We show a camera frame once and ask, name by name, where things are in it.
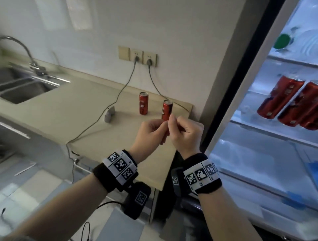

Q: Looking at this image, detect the person's right hand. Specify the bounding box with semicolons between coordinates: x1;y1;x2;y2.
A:
168;115;205;159

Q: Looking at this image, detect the beige wall switch plate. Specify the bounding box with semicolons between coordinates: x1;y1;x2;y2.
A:
118;45;130;61

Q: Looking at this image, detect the person's left hand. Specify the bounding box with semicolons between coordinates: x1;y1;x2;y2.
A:
129;120;167;164

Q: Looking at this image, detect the blue tape strip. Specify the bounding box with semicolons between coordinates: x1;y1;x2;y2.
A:
285;191;318;208

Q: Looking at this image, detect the grey power cable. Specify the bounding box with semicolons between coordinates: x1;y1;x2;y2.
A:
148;64;192;113
66;61;137;185

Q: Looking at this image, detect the person's left forearm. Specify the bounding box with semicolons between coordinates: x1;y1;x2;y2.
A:
0;171;117;241

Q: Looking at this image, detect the grey power adapter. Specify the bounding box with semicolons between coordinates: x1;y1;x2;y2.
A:
104;106;116;123

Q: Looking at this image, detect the beige wall socket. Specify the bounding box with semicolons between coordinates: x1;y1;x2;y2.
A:
143;51;158;68
129;48;144;64

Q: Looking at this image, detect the black thin cable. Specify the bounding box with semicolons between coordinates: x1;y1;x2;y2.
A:
81;201;125;241

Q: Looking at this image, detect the stainless steel sink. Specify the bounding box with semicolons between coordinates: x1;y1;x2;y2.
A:
0;63;72;105

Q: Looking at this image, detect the chrome faucet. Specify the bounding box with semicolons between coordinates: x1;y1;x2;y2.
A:
0;35;47;76

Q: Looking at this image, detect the clear bottle with green cap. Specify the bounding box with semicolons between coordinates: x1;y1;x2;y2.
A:
273;25;318;58

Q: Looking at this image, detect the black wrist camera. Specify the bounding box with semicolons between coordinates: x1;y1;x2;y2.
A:
123;181;152;220
171;167;186;197

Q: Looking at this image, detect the open refrigerator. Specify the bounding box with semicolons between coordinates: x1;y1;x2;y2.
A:
201;0;318;241

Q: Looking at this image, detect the red soda can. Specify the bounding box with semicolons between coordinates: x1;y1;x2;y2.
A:
161;99;174;145
299;99;318;131
139;92;149;115
257;74;306;120
277;81;318;127

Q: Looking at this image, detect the person's right forearm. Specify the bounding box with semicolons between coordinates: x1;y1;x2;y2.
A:
197;185;264;241

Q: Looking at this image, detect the black wristband with marker tags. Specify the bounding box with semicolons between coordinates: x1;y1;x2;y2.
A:
93;149;138;193
183;153;223;195

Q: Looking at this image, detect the grey kitchen cabinet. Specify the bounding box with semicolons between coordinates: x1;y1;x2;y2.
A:
0;116;76;190

